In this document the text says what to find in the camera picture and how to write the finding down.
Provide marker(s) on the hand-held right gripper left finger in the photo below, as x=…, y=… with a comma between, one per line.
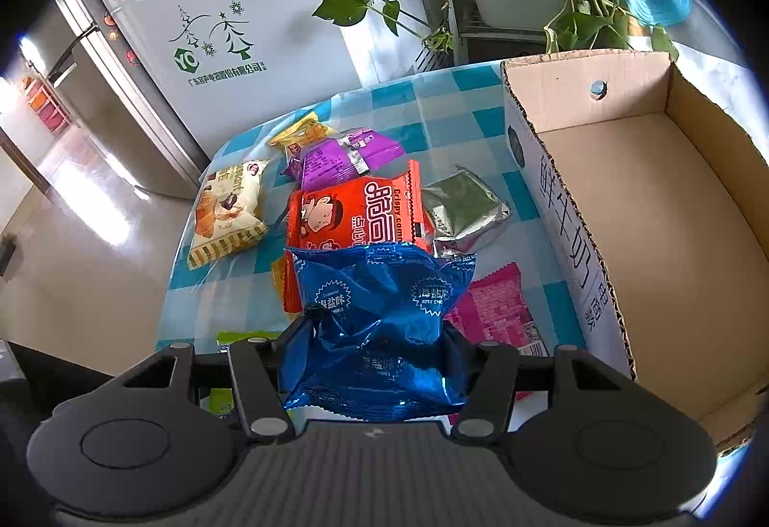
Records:
x=292, y=348

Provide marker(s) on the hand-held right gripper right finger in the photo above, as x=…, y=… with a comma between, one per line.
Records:
x=458, y=362

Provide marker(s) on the blue foil snack packet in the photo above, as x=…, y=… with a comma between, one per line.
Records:
x=372, y=299

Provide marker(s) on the silver foil snack packet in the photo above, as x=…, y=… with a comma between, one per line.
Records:
x=462, y=209

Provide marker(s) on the purple snack packet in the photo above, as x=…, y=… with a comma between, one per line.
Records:
x=336, y=160

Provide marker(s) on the cardboard box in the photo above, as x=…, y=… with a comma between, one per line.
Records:
x=631, y=203

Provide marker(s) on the green snack packet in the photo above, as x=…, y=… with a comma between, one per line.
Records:
x=240, y=336

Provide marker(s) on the pink snack packet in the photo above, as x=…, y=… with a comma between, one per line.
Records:
x=498, y=311

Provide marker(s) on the small orange-yellow snack packet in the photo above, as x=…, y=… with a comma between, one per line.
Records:
x=279, y=278

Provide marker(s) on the cream bread packet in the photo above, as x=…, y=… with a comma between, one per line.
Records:
x=228, y=215

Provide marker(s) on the orange cartoon snack packet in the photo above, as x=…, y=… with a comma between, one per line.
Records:
x=360, y=209

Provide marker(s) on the yellow snack packet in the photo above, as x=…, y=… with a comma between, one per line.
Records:
x=300, y=133

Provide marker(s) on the grey metal door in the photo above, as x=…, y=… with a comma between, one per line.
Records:
x=132, y=100

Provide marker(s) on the colourful drawer unit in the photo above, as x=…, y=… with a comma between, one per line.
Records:
x=45, y=106

